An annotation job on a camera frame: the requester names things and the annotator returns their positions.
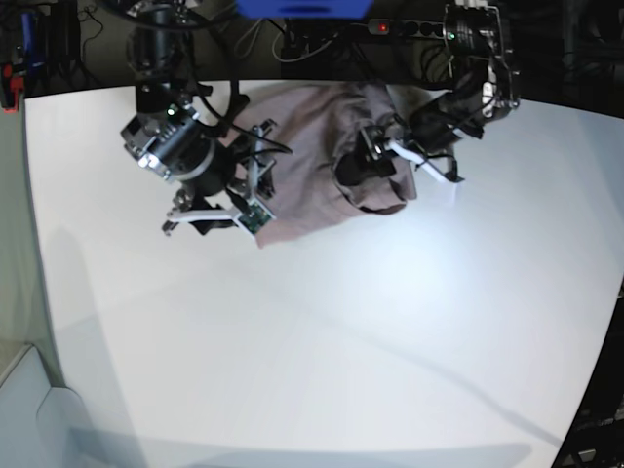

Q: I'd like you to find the blue box overhead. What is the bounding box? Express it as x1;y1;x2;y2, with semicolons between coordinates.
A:
236;0;372;19

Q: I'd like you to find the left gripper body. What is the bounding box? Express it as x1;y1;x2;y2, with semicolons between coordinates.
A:
334;125;464;206

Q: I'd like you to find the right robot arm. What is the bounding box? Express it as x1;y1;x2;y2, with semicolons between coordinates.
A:
100;1;290;237

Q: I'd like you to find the mauve t-shirt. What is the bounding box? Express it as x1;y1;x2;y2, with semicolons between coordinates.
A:
235;83;416;248

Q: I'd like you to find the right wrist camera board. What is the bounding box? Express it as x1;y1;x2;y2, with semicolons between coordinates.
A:
235;199;275;237

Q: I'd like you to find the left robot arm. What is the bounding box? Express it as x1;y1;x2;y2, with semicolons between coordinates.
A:
334;1;520;194

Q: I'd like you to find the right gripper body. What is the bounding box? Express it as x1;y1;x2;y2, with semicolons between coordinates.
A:
121;109;280;236

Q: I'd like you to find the red black clamp tool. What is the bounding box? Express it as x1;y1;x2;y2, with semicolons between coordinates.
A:
1;62;25;113

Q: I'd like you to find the power strip with red switch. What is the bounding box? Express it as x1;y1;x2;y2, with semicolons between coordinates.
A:
367;19;445;40

